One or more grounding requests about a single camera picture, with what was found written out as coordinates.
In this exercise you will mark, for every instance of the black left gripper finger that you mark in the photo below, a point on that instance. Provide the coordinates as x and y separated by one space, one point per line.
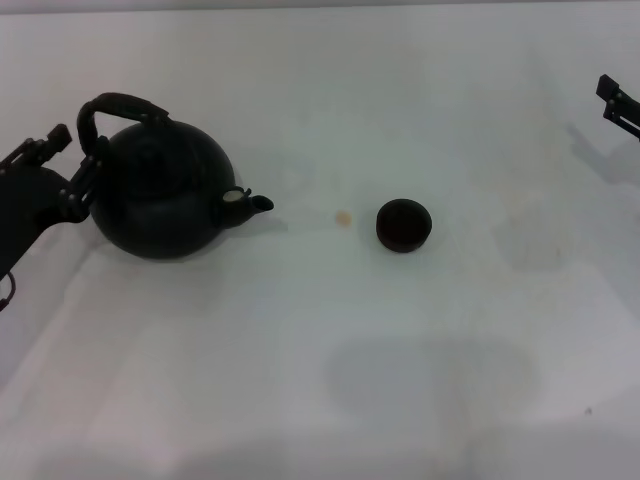
57 137
85 177

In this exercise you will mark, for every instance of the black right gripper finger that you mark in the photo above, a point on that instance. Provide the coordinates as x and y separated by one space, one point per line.
622 107

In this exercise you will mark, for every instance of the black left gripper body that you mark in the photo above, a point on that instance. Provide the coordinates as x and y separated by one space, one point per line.
25 205

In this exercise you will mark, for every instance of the small dark brown teacup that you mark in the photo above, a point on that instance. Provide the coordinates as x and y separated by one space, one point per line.
404 227

